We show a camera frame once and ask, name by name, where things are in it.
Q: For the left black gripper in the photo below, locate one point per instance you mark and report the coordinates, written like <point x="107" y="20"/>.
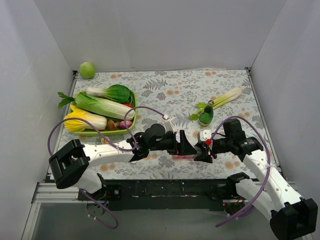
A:
<point x="181" y="142"/>

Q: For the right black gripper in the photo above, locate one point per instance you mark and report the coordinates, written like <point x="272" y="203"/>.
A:
<point x="210" y="150"/>

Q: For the white pill bottle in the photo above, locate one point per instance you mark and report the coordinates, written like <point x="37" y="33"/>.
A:
<point x="199" y="152"/>

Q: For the pink weekly pill organizer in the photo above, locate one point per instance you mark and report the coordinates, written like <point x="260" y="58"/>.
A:
<point x="182" y="157"/>

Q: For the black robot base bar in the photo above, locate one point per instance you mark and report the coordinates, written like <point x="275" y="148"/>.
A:
<point x="172" y="194"/>

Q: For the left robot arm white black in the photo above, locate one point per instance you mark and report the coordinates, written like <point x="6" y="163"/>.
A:
<point x="72" y="165"/>

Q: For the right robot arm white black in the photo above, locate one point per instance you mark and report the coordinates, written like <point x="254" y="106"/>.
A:
<point x="290" y="215"/>

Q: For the green glass bottle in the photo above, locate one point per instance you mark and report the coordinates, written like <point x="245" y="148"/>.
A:
<point x="206" y="117"/>

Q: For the floral table mat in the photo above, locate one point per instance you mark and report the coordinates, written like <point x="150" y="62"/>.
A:
<point x="176" y="94"/>

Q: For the celery stalk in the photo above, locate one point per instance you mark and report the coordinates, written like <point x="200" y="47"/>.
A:
<point x="218" y="102"/>

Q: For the purple onion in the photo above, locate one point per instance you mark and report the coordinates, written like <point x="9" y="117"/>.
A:
<point x="124" y="124"/>

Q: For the red chili pepper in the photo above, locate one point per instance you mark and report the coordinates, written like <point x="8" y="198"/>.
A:
<point x="127" y="104"/>

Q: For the brown mushroom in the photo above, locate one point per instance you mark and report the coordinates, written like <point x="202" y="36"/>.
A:
<point x="111" y="125"/>

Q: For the small orange capped jar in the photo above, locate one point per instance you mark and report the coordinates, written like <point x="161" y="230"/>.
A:
<point x="103" y="141"/>

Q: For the bok choy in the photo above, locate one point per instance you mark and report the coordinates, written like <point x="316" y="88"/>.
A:
<point x="117" y="93"/>

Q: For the green plastic tray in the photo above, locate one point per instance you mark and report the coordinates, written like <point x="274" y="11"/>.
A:
<point x="129" y="116"/>

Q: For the yellow napa cabbage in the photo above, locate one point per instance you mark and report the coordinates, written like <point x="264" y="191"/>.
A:
<point x="79" y="120"/>

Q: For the green napa cabbage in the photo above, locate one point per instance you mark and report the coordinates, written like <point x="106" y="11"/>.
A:
<point x="101" y="106"/>

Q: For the round green cabbage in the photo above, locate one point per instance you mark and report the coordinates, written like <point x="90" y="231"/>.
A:
<point x="87" y="70"/>

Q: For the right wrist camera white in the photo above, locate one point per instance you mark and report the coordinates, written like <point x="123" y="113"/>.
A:
<point x="204" y="137"/>

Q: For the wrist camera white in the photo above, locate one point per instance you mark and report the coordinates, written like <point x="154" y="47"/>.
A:
<point x="204" y="137"/>
<point x="169" y="125"/>

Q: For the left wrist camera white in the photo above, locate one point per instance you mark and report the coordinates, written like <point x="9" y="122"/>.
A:
<point x="169" y="125"/>

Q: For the aluminium frame rail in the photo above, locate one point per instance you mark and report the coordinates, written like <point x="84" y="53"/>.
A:
<point x="45" y="218"/>

